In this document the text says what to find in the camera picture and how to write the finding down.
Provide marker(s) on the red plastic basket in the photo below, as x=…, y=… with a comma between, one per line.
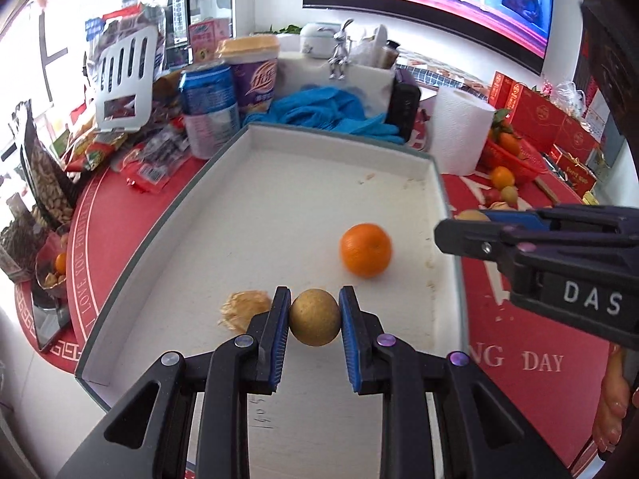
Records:
x=519, y=164

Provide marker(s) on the white slotted spatula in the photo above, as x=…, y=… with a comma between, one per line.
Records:
x=127, y=80

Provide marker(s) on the white paper towel roll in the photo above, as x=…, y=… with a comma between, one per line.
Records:
x=462, y=129

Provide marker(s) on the pink carton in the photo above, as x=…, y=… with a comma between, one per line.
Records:
x=207, y=35

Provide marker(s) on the wooden stick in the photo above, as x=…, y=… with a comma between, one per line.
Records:
x=546, y=189

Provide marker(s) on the pile of leafy tangerines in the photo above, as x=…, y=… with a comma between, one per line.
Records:
x=509, y=142

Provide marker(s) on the red printed tablecloth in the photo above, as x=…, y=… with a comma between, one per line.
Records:
x=499, y=319

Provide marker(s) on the orange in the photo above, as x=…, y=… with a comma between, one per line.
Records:
x=501, y=177
x=366, y=249

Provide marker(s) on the clear bag of peanuts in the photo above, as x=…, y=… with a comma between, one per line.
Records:
x=47, y=179

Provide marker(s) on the pile of red snack packets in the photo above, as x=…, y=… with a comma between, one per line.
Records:
x=150, y=159

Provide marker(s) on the blue drink can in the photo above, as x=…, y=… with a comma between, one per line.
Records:
x=209, y=110

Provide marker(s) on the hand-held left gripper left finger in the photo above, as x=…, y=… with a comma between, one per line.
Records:
x=280, y=339

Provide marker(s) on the red gift bag gold ribbon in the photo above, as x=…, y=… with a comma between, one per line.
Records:
x=574, y=172

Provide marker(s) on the purple instant drink cup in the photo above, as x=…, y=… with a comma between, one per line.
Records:
x=254, y=80

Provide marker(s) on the white lidded appliance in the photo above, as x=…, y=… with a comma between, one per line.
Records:
x=317, y=35

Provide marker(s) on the silver rabbit figurine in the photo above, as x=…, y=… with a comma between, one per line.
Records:
x=341, y=52

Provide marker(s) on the brown bottle black cap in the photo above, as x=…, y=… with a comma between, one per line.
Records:
x=390, y=54

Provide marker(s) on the bag of dark seeds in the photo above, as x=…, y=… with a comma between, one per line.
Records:
x=20, y=244

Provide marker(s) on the red cherry tomato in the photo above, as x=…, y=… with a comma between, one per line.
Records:
x=491, y=195

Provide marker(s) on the black portable speaker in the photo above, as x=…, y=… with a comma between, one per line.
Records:
x=405, y=110

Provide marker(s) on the clear plastic candy bag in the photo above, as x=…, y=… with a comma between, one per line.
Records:
x=569, y=92

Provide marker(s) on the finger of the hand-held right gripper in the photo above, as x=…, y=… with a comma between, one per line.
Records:
x=519, y=217
x=469, y=237

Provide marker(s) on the white cardboard tray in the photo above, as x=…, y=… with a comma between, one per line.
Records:
x=299, y=199

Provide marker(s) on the red gift box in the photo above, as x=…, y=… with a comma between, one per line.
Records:
x=536, y=114
x=505, y=91
x=579, y=137

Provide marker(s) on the desk calendar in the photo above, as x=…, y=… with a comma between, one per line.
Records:
x=596, y=112

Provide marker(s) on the person's right hand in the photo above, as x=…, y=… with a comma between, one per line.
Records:
x=611, y=409

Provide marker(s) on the blue rubber gloves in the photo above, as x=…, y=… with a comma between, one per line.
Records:
x=329, y=110

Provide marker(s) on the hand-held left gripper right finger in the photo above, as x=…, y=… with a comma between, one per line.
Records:
x=349, y=349

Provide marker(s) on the white box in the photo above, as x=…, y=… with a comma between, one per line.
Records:
x=369, y=85

